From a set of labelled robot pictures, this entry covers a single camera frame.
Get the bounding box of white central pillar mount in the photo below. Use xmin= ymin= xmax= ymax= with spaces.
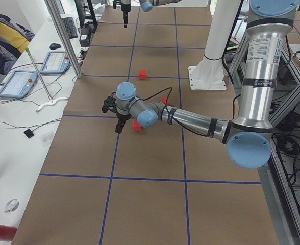
xmin=188 ymin=0 xmax=242 ymax=91

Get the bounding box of near blue teach pendant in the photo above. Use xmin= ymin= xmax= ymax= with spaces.
xmin=0 ymin=71 xmax=38 ymax=99

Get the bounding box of black keyboard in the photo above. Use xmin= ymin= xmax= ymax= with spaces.
xmin=62 ymin=17 xmax=78 ymax=39

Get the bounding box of red cube block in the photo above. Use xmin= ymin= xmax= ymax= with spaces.
xmin=133 ymin=120 xmax=142 ymax=132
xmin=161 ymin=97 xmax=169 ymax=105
xmin=138 ymin=69 xmax=147 ymax=80

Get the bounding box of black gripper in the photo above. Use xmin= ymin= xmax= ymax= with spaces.
xmin=115 ymin=113 xmax=131 ymax=133
xmin=120 ymin=0 xmax=131 ymax=28

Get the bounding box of red cylinder object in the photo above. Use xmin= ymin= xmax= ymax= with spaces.
xmin=0 ymin=225 xmax=17 ymax=241

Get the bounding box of black power adapter box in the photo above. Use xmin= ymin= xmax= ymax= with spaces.
xmin=79 ymin=28 xmax=91 ymax=47

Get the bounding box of seated person yellow shirt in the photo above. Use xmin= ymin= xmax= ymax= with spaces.
xmin=0 ymin=14 xmax=35 ymax=75

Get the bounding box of blue teach pendant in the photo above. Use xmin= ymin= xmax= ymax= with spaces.
xmin=0 ymin=71 xmax=38 ymax=99
xmin=40 ymin=51 xmax=70 ymax=75

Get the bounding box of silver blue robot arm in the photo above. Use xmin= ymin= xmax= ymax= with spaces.
xmin=114 ymin=1 xmax=300 ymax=168
xmin=113 ymin=0 xmax=180 ymax=28

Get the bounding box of small black square pad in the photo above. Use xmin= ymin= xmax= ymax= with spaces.
xmin=23 ymin=129 xmax=35 ymax=139

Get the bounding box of far blue teach pendant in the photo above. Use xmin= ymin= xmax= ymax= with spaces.
xmin=40 ymin=51 xmax=70 ymax=75

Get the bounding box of black computer mouse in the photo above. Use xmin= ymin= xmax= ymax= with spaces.
xmin=49 ymin=43 xmax=61 ymax=50

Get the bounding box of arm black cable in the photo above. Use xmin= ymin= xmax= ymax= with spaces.
xmin=142 ymin=87 xmax=240 ymax=137

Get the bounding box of aluminium frame post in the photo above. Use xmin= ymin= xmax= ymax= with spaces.
xmin=44 ymin=0 xmax=82 ymax=78

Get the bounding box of metal rod green handle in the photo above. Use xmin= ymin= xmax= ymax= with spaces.
xmin=25 ymin=47 xmax=53 ymax=102

